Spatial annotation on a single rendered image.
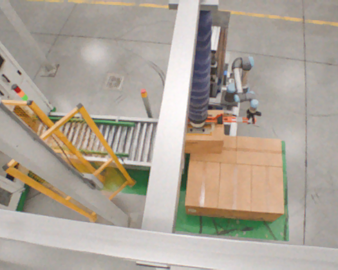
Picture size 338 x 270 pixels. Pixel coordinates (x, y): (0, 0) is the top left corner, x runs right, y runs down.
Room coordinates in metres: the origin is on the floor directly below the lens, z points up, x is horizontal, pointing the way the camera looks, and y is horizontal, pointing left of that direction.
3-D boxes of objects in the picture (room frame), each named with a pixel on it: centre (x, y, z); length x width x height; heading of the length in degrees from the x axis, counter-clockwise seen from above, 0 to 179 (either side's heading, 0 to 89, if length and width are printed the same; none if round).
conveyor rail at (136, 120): (2.18, 0.93, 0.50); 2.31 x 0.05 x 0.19; 75
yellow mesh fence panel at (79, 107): (1.13, 1.04, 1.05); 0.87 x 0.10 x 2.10; 127
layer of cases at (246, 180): (1.11, -0.69, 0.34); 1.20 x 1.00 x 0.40; 75
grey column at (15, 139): (0.77, 0.86, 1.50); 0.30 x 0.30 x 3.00; 75
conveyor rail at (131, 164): (1.55, 1.10, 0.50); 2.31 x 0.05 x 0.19; 75
